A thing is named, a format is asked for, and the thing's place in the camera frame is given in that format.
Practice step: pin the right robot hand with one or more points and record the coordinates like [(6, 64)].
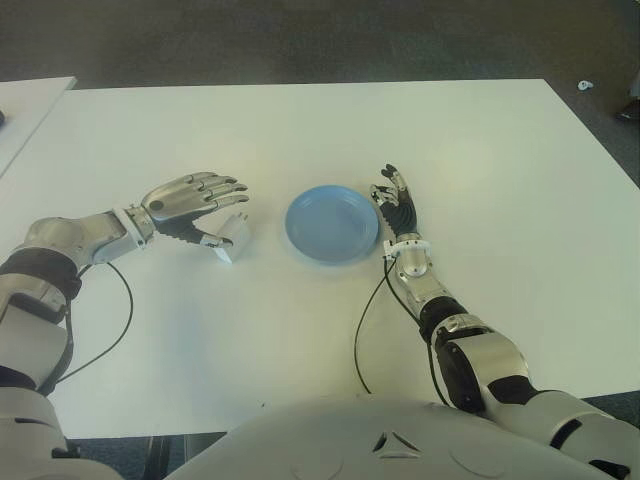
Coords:
[(402, 215)]

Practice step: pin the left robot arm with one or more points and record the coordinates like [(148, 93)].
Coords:
[(50, 280)]

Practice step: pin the grey robot torso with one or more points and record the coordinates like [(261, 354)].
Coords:
[(390, 440)]

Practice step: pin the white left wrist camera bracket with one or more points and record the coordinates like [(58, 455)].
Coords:
[(132, 227)]

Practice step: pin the white side table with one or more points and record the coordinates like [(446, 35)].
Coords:
[(27, 115)]

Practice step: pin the blue plate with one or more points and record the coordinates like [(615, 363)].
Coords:
[(331, 227)]

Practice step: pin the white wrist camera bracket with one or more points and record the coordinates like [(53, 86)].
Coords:
[(132, 227), (406, 246)]

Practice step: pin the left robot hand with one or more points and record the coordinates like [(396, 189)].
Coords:
[(172, 205)]

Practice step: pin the small white floor object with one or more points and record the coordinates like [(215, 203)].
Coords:
[(584, 85)]

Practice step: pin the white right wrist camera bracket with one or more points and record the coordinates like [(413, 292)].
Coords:
[(406, 246)]

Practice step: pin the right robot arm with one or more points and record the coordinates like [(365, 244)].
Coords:
[(480, 360)]

